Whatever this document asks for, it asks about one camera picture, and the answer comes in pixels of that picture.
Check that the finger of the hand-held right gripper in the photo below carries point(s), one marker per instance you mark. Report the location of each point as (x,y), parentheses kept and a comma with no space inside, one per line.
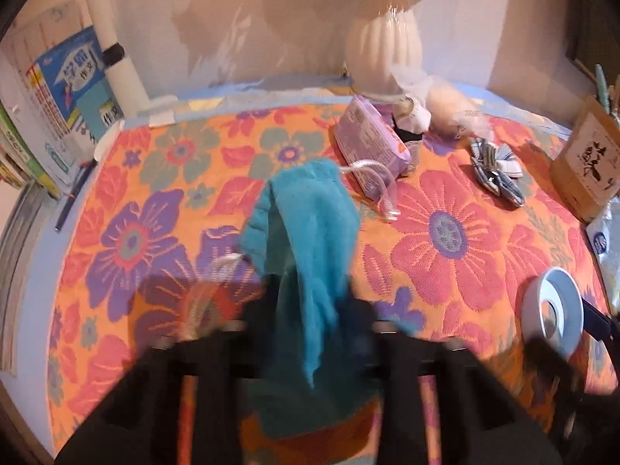
(603,327)
(557,363)

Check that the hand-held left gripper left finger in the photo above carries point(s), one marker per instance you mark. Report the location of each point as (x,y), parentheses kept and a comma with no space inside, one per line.
(218,397)

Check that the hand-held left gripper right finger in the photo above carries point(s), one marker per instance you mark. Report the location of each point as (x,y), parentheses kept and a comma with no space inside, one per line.
(416,397)

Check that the white tape roll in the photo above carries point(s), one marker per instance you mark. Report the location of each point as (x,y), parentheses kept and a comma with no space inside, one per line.
(533,310)

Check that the teal cloth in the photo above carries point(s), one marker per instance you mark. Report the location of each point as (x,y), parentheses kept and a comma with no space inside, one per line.
(310,223)

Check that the dotted tissue pack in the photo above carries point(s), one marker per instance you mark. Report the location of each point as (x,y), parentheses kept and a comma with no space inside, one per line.
(608,252)

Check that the floral tablecloth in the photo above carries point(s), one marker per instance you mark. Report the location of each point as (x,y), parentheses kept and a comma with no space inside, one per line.
(460,271)

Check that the kraft paper pen holder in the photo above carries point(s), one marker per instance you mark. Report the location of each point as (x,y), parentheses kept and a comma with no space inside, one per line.
(581,164)

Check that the plaid bow hair clip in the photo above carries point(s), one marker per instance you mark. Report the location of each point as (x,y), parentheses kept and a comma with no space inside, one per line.
(499,174)

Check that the teal spiral pen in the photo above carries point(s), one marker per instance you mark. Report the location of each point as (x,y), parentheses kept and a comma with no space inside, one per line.
(601,85)

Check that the purple tissue pack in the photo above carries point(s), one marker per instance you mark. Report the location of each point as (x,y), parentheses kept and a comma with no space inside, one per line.
(368,135)

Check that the clear bag with beige puff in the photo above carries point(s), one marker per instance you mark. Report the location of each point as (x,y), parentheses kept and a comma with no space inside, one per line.
(450,106)

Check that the black and white small cloth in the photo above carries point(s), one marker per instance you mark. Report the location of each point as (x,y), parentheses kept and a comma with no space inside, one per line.
(411,123)

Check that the stack of books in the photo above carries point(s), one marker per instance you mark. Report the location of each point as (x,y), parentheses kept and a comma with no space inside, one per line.
(19,155)

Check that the dark wooden cabinet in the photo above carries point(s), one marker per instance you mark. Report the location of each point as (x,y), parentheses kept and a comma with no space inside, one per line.
(596,9)

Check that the blue workbook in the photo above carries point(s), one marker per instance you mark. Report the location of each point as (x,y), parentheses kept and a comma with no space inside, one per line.
(68,82)

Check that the white ribbed vase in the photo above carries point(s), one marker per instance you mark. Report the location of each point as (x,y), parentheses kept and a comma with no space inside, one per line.
(382,48)

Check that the white pipe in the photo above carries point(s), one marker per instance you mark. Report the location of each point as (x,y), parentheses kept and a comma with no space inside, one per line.
(116,34)

